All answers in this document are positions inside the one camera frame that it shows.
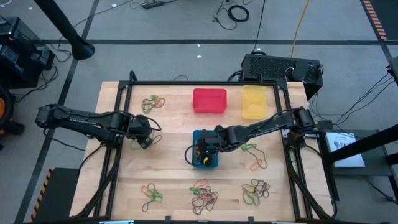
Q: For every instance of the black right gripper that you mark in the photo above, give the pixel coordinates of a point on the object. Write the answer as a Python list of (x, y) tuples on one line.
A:
[(210, 141)]

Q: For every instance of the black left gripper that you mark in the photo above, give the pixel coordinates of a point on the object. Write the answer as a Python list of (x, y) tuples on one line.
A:
[(140, 127)]

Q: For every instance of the blue plastic basket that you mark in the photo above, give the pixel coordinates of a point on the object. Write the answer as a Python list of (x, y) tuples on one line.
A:
[(214, 165)]

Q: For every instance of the black rubber band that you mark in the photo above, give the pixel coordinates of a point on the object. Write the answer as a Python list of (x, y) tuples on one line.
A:
[(258, 183), (197, 208), (265, 160), (146, 207), (203, 202), (213, 202), (145, 105), (265, 189)]

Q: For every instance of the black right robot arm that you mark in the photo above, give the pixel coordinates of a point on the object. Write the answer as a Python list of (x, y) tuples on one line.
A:
[(264, 124)]

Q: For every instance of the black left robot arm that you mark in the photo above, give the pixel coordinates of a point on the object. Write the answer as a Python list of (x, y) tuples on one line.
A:
[(77, 118)]

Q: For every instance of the red plastic basket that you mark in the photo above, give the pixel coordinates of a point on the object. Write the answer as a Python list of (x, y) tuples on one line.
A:
[(210, 101)]

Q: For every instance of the yellow plastic basket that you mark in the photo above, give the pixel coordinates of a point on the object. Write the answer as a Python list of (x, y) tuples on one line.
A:
[(255, 102)]

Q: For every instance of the black perforated computer case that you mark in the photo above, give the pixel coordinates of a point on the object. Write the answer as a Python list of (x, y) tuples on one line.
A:
[(267, 67)]

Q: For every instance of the black hazard striped mat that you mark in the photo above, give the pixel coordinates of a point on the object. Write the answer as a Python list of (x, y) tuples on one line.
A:
[(388, 15), (59, 196)]

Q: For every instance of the black power adapter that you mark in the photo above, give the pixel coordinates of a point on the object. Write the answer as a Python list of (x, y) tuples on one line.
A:
[(325, 125)]

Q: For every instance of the black power strip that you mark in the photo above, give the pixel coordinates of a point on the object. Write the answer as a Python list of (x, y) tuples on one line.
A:
[(153, 4)]

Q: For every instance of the white paper sheet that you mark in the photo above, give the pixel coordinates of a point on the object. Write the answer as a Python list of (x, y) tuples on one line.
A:
[(348, 155)]

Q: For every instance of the black orange wheeled device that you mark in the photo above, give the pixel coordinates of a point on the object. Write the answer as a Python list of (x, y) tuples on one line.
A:
[(4, 109)]

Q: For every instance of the black equipment cart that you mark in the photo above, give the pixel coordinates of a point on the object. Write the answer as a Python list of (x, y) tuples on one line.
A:
[(18, 62)]

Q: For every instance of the black metal beam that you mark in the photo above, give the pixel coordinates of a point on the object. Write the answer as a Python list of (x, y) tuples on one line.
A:
[(367, 143)]

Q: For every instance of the black side table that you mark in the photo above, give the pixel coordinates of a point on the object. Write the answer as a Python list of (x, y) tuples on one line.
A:
[(373, 169)]

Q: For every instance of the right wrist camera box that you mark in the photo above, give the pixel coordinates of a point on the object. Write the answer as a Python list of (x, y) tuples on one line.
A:
[(206, 157)]

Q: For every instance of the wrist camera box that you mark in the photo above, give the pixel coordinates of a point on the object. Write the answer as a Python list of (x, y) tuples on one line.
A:
[(206, 157), (143, 122)]

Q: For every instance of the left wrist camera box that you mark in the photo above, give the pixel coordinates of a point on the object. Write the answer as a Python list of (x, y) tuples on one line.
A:
[(143, 122)]

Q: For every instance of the black floor stand post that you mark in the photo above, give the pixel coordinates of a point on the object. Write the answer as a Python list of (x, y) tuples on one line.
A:
[(63, 23)]

